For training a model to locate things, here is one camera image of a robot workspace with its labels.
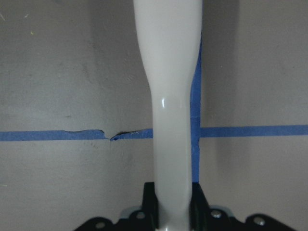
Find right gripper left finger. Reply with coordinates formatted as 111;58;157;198
129;182;158;231

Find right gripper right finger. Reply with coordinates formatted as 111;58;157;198
190;182;231;231

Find beige hand brush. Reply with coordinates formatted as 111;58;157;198
133;0;203;231

